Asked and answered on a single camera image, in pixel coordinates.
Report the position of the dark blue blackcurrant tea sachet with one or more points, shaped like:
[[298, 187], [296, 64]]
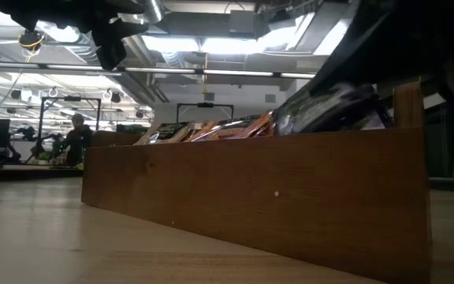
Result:
[[329, 110]]

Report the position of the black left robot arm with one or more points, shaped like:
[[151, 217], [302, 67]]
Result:
[[34, 10]]

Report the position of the wooden three-compartment box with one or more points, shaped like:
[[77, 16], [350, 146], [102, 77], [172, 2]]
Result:
[[250, 197]]

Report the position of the silver round ceiling duct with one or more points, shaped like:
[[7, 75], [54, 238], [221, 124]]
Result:
[[152, 10]]

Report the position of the green potted plant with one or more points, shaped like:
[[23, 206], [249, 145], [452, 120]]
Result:
[[132, 129]]

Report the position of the beige vanilla cinnamon tea sachet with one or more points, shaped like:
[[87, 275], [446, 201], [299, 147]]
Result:
[[168, 132]]

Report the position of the hanging linear light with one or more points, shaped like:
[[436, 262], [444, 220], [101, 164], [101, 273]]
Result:
[[69, 67], [235, 73]]

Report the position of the orange peach tea sachet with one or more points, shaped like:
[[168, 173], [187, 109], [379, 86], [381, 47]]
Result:
[[231, 128]]

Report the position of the person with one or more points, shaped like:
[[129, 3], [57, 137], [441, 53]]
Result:
[[78, 142]]

